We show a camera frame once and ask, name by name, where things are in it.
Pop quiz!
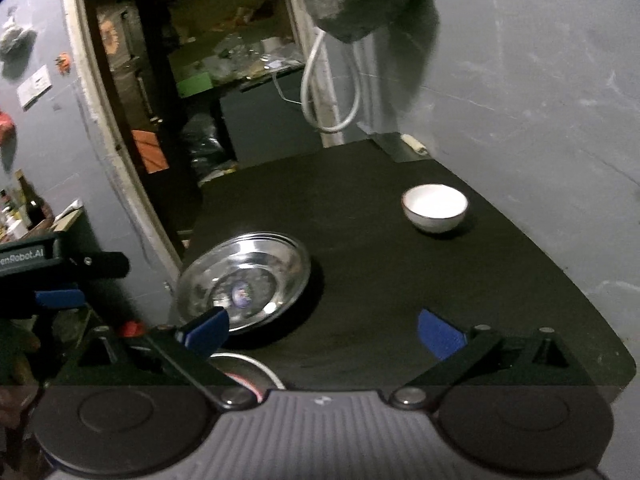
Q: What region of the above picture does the side counter shelf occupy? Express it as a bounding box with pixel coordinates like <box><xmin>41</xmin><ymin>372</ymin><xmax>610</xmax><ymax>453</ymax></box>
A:
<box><xmin>51</xmin><ymin>208</ymin><xmax>84</xmax><ymax>232</ymax></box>

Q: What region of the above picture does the green box on shelf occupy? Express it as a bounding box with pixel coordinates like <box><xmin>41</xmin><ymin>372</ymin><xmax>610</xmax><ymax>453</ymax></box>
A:
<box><xmin>177</xmin><ymin>72</ymin><xmax>214</xmax><ymax>99</ymax></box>

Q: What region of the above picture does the dark grey cabinet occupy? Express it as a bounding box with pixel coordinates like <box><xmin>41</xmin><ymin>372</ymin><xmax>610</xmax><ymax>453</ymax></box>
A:
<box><xmin>220</xmin><ymin>70</ymin><xmax>322</xmax><ymax>168</ymax></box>

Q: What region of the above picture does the red plastic bag on wall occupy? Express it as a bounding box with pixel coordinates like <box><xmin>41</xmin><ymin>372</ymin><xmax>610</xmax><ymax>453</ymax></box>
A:
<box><xmin>0</xmin><ymin>112</ymin><xmax>15</xmax><ymax>144</ymax></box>

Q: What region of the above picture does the white wall switch plate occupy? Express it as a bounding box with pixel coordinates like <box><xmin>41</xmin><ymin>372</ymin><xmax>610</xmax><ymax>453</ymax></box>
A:
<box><xmin>16</xmin><ymin>65</ymin><xmax>52</xmax><ymax>110</ymax></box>

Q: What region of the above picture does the cleaver with cream handle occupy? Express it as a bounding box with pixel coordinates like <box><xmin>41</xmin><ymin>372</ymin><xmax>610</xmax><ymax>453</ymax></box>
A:
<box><xmin>369</xmin><ymin>132</ymin><xmax>431</xmax><ymax>162</ymax></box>

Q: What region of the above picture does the steel plate with sticker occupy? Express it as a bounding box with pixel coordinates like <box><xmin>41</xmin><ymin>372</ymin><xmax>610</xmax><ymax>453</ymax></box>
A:
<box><xmin>174</xmin><ymin>232</ymin><xmax>311</xmax><ymax>334</ymax></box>

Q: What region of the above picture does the white flexible hose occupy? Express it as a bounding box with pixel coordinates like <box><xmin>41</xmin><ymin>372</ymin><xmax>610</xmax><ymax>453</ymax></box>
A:
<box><xmin>300</xmin><ymin>29</ymin><xmax>362</xmax><ymax>135</ymax></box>

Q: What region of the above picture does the white ceramic bowl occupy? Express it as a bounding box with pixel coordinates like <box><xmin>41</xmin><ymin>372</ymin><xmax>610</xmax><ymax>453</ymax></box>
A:
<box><xmin>401</xmin><ymin>183</ymin><xmax>469</xmax><ymax>233</ymax></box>
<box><xmin>226</xmin><ymin>373</ymin><xmax>264</xmax><ymax>403</ymax></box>

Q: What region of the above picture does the deep steel bowl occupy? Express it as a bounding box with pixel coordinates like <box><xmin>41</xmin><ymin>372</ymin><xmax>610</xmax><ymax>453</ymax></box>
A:
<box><xmin>208</xmin><ymin>352</ymin><xmax>286</xmax><ymax>400</ymax></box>

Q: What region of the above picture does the orange wall hook ornament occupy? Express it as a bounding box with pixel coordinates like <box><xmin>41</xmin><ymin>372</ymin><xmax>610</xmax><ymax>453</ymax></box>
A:
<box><xmin>55</xmin><ymin>52</ymin><xmax>72</xmax><ymax>75</ymax></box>

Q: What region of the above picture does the small hanging plastic bag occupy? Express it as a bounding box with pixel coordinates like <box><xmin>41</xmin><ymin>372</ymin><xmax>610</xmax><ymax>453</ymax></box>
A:
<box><xmin>0</xmin><ymin>6</ymin><xmax>35</xmax><ymax>61</ymax></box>

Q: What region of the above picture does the dark glass bottle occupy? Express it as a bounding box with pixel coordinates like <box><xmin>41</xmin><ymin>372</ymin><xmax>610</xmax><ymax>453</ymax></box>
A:
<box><xmin>15</xmin><ymin>170</ymin><xmax>46</xmax><ymax>228</ymax></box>

